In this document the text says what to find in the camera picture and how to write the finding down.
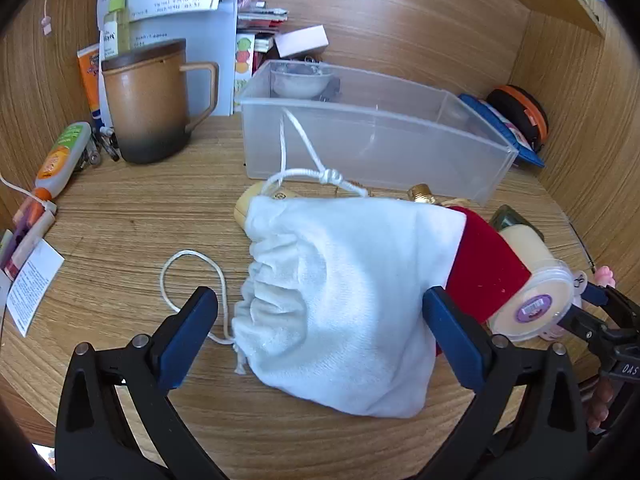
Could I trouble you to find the brown ceramic mug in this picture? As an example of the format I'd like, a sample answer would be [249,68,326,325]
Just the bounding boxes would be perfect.
[101,39,220,165]

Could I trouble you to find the green spray bottle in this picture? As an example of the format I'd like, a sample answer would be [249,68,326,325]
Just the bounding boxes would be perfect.
[101,0,132,58]

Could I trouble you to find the yellow sponge block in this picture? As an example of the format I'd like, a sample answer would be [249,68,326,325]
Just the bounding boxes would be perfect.
[235,182,288,233]

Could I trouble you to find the white paper slip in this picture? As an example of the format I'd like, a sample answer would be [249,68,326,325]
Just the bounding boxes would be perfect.
[6,239,66,338]

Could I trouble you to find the gold ornament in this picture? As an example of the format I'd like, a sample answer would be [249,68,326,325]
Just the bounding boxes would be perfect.
[406,184,471,208]

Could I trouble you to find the stack of books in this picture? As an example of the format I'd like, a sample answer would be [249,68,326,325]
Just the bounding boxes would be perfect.
[236,0,290,36]

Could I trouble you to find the small white bowl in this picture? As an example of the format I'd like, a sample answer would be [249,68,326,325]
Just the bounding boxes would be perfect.
[270,62,333,100]

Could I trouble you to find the blue pencil case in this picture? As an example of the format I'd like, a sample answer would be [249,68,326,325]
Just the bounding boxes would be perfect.
[459,92,546,168]

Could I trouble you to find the person's right hand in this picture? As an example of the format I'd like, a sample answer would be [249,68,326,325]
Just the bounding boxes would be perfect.
[585,377,618,433]

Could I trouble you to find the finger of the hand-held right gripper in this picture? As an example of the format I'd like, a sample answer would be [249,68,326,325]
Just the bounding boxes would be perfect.
[555,309,626,357]
[580,282,640,331]

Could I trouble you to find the clear plastic storage box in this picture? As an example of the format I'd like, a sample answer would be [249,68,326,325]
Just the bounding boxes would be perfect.
[235,59,519,206]

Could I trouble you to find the white file box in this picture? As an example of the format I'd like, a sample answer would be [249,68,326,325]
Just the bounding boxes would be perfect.
[97,0,238,116]

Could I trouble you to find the white and pink box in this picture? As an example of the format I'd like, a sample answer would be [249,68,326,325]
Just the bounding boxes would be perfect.
[274,25,329,59]

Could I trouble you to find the cream candle jar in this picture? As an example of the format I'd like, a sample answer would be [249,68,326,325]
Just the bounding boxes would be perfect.
[487,225,576,342]

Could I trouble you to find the red velvet pouch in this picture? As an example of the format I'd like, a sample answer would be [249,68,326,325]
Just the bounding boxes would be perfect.
[445,205,533,358]

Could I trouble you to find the black binder clips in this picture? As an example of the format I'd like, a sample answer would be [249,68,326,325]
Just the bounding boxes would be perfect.
[90,125,121,166]

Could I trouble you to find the metal binder clips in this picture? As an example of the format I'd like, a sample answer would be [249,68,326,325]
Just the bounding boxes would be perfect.
[287,52,326,68]

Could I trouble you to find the green and orange tube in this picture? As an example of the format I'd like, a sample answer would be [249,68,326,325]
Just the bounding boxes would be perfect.
[32,121,93,200]

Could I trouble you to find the wooden desktop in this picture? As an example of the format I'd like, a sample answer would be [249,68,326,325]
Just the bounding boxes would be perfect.
[0,110,596,480]

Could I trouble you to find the white drawstring pouch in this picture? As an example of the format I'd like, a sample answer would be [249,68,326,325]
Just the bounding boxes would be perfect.
[161,109,468,419]

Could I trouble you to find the black and orange round case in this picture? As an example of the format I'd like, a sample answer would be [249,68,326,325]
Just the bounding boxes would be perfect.
[486,85,550,153]

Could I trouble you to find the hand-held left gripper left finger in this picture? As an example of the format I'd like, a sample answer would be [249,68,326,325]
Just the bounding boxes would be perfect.
[55,286,231,480]

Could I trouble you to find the white cable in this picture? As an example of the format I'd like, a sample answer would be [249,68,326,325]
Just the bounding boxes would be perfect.
[0,175,58,211]

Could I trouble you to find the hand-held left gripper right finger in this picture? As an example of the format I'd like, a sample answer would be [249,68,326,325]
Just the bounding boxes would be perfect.
[415,286,588,480]

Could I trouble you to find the fruit print card box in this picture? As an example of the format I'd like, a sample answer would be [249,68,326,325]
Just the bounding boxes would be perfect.
[233,32,257,116]

